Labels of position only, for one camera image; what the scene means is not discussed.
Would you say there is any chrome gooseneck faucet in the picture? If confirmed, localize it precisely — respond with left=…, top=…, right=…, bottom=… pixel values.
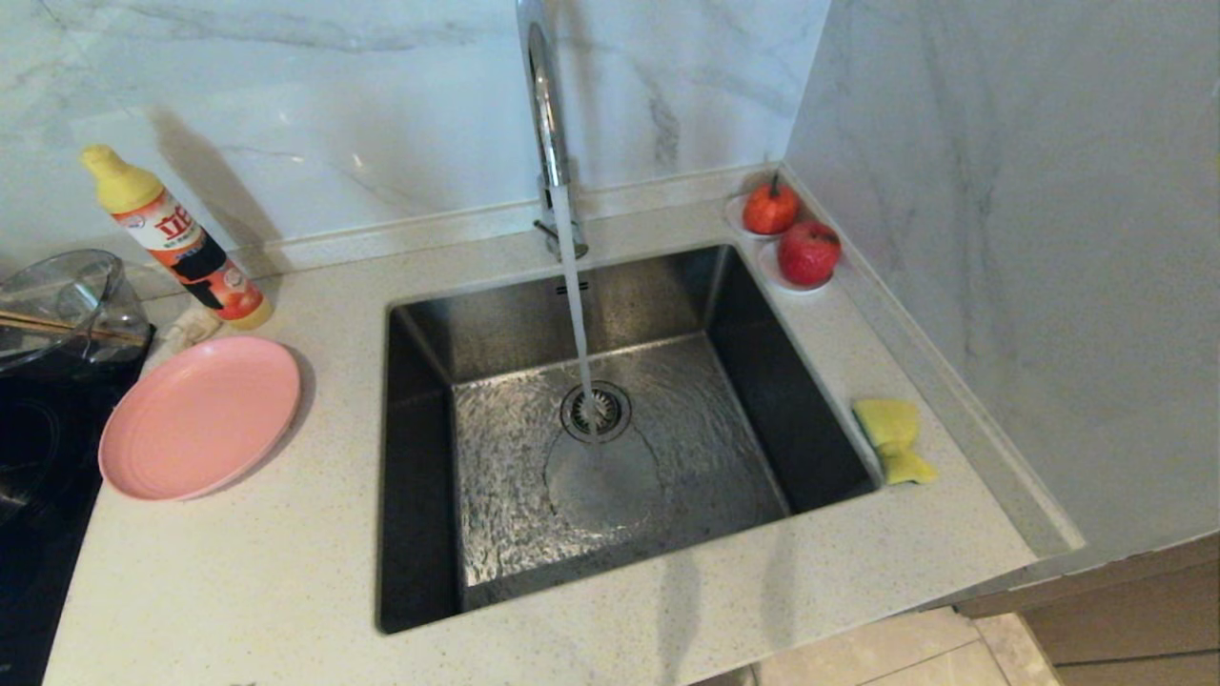
left=515, top=0, right=588, bottom=260

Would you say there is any yellow sponge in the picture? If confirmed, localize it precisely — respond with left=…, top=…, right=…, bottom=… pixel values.
left=853, top=398, right=938, bottom=486

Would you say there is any pink plate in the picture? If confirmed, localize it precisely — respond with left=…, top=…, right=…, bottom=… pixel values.
left=98, top=334, right=302, bottom=502

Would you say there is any orange dish soap bottle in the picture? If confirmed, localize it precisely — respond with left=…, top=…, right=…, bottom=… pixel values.
left=80, top=144, right=275, bottom=332

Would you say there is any wooden chopstick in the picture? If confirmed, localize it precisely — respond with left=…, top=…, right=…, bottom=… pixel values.
left=0, top=310, right=144, bottom=338
left=0, top=316, right=149, bottom=346

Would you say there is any stainless steel sink basin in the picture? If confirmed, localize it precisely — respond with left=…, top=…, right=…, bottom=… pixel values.
left=376, top=243, right=878, bottom=636

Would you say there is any running water stream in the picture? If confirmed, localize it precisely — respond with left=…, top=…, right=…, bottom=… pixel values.
left=551, top=181, right=607, bottom=458

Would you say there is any round metal drain strainer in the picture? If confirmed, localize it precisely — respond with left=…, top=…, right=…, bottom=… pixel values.
left=560, top=381, right=633, bottom=445

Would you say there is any small white dish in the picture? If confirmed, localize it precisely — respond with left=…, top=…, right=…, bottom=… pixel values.
left=724, top=193, right=802, bottom=241
left=758, top=240, right=837, bottom=296

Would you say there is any red toy tomato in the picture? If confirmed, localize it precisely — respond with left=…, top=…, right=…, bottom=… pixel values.
left=742, top=171, right=800, bottom=236

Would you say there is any red toy apple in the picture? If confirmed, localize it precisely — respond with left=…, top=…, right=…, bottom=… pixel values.
left=777, top=221, right=843, bottom=289

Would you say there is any clear glass cup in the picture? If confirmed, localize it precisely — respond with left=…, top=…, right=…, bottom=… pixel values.
left=57, top=262, right=153, bottom=365

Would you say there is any clear glass bowl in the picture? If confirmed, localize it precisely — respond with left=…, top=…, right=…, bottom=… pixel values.
left=0, top=250, right=127, bottom=375

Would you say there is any black induction cooktop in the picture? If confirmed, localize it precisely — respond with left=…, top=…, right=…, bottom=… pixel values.
left=0, top=324, right=158, bottom=686

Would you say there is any light wooden cabinet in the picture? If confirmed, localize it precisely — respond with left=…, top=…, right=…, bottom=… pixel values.
left=953, top=534, right=1220, bottom=686

